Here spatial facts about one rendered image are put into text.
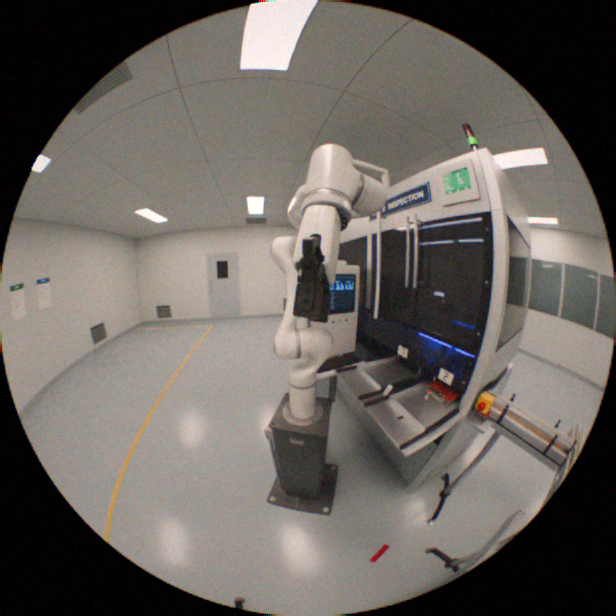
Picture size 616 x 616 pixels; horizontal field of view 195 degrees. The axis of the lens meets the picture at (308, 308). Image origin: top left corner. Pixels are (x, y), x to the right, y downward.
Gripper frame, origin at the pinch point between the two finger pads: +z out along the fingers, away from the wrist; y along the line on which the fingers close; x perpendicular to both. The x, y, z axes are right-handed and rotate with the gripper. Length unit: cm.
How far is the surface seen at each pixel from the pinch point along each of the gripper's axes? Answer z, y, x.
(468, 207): -56, -34, 57
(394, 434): 42, -45, 32
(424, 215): -63, -56, 43
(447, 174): -75, -34, 50
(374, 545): 136, -40, 51
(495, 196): -55, -21, 64
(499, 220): -45, -24, 64
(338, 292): -27, -109, -4
